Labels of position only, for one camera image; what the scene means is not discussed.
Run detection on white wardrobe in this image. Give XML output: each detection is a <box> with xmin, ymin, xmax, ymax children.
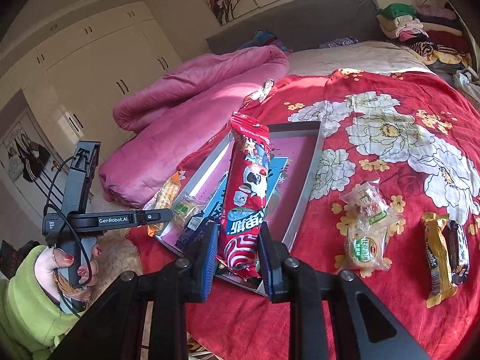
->
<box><xmin>1</xmin><ymin>2</ymin><xmax>181</xmax><ymax>238</ymax></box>

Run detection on clear brown cake packet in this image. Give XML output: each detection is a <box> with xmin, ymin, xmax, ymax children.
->
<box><xmin>172</xmin><ymin>194</ymin><xmax>205</xmax><ymax>228</ymax></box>

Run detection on green sleeve forearm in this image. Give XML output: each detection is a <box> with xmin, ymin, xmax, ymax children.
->
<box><xmin>1</xmin><ymin>245</ymin><xmax>77</xmax><ymax>359</ymax></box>

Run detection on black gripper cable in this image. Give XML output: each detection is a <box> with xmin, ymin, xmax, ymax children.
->
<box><xmin>42</xmin><ymin>154</ymin><xmax>95</xmax><ymax>314</ymax></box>

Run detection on grey bed headboard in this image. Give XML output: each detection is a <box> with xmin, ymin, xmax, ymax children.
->
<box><xmin>206</xmin><ymin>0</ymin><xmax>385</xmax><ymax>55</ymax></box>

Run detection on orange rice cracker packet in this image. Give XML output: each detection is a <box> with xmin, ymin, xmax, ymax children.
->
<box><xmin>147</xmin><ymin>172</ymin><xmax>181</xmax><ymax>237</ymax></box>

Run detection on left hand red nails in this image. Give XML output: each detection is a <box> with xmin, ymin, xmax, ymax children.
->
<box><xmin>34</xmin><ymin>243</ymin><xmax>104</xmax><ymax>302</ymax></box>

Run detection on yellow snack bar packet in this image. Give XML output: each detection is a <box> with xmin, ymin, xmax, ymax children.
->
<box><xmin>421</xmin><ymin>212</ymin><xmax>457</xmax><ymax>309</ymax></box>

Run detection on red floral quilt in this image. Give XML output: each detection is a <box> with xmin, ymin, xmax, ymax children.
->
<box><xmin>127</xmin><ymin>67</ymin><xmax>480</xmax><ymax>360</ymax></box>

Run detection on grey tray pink printed bottom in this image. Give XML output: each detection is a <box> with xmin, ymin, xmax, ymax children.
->
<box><xmin>155</xmin><ymin>120</ymin><xmax>326</xmax><ymax>296</ymax></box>

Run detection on blue cookie packet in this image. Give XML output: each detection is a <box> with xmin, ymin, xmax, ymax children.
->
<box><xmin>176</xmin><ymin>212</ymin><xmax>210</xmax><ymax>253</ymax></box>

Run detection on round green label pastry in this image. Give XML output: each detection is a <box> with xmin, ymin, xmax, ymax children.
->
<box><xmin>337</xmin><ymin>227</ymin><xmax>391</xmax><ymax>272</ymax></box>

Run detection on pink folded blanket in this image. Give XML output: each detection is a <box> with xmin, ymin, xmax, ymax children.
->
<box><xmin>98</xmin><ymin>46</ymin><xmax>290</xmax><ymax>207</ymax></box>

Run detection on dark Snickers chocolate bar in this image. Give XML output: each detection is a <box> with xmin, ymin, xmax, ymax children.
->
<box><xmin>446</xmin><ymin>220</ymin><xmax>470</xmax><ymax>285</ymax></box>

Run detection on beige bed sheet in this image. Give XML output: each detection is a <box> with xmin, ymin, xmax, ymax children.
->
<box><xmin>288</xmin><ymin>41</ymin><xmax>431</xmax><ymax>76</ymax></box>

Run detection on blue patterned pillow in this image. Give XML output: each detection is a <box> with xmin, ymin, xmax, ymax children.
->
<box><xmin>239</xmin><ymin>30</ymin><xmax>290</xmax><ymax>52</ymax></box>

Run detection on clear candy bag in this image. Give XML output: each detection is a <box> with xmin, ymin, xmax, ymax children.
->
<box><xmin>340</xmin><ymin>179</ymin><xmax>403</xmax><ymax>230</ymax></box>

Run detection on stack of folded clothes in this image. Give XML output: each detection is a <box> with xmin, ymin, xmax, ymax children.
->
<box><xmin>377</xmin><ymin>3</ymin><xmax>473</xmax><ymax>76</ymax></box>

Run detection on floral basket with white bag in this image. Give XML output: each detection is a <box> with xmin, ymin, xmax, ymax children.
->
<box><xmin>453</xmin><ymin>67</ymin><xmax>480</xmax><ymax>111</ymax></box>

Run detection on red panda snack packet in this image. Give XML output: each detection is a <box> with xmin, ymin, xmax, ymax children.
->
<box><xmin>217</xmin><ymin>112</ymin><xmax>271</xmax><ymax>281</ymax></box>

